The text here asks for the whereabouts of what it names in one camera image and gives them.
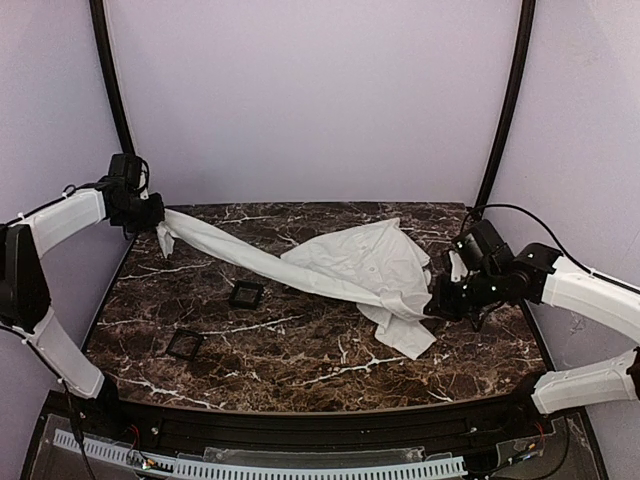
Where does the white button shirt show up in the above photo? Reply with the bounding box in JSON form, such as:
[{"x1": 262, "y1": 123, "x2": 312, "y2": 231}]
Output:
[{"x1": 156, "y1": 210, "x2": 436, "y2": 360}]

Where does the black frame post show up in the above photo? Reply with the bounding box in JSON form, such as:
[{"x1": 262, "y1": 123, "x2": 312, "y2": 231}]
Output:
[
  {"x1": 474, "y1": 0, "x2": 537, "y2": 207},
  {"x1": 88, "y1": 0, "x2": 135, "y2": 154}
]

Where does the black front table rail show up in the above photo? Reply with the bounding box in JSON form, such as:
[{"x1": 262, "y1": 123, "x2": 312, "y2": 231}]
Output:
[{"x1": 120, "y1": 396, "x2": 549, "y2": 453}]

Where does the black square box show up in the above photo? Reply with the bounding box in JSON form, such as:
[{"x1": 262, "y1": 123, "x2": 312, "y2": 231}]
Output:
[
  {"x1": 166, "y1": 329, "x2": 204, "y2": 361},
  {"x1": 228, "y1": 280, "x2": 264, "y2": 310}
]

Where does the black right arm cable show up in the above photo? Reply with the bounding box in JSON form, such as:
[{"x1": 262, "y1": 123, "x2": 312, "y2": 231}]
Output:
[{"x1": 459, "y1": 203, "x2": 640, "y2": 296}]

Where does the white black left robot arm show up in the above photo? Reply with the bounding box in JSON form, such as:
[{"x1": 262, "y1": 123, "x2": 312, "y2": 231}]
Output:
[{"x1": 1, "y1": 177, "x2": 164, "y2": 400}]

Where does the black square box near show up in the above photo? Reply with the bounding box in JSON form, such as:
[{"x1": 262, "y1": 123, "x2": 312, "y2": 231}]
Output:
[{"x1": 166, "y1": 329, "x2": 204, "y2": 361}]

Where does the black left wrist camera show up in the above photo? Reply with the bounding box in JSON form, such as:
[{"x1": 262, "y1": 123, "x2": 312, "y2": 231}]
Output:
[{"x1": 108, "y1": 153, "x2": 149, "y2": 194}]

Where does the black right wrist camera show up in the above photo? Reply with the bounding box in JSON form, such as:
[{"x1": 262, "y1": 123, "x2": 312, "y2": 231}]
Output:
[{"x1": 448, "y1": 220, "x2": 514, "y2": 282}]

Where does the black square box far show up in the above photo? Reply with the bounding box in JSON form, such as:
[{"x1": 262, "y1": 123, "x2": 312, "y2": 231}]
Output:
[{"x1": 228, "y1": 280, "x2": 264, "y2": 310}]

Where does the white slotted cable duct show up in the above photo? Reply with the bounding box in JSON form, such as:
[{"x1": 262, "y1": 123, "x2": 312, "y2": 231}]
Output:
[{"x1": 84, "y1": 438, "x2": 468, "y2": 480}]

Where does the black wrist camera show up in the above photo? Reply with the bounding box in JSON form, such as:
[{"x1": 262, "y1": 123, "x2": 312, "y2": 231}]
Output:
[
  {"x1": 108, "y1": 153, "x2": 149, "y2": 194},
  {"x1": 448, "y1": 220, "x2": 514, "y2": 282}
]

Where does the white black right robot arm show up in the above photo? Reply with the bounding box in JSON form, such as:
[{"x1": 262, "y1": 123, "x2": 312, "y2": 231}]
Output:
[{"x1": 424, "y1": 243, "x2": 639, "y2": 415}]

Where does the black left frame post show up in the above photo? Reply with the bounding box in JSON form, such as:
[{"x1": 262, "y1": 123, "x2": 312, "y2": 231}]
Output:
[{"x1": 88, "y1": 0, "x2": 135, "y2": 154}]

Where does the black right frame post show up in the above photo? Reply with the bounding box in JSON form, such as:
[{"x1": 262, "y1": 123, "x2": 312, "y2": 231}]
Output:
[{"x1": 474, "y1": 0, "x2": 537, "y2": 207}]

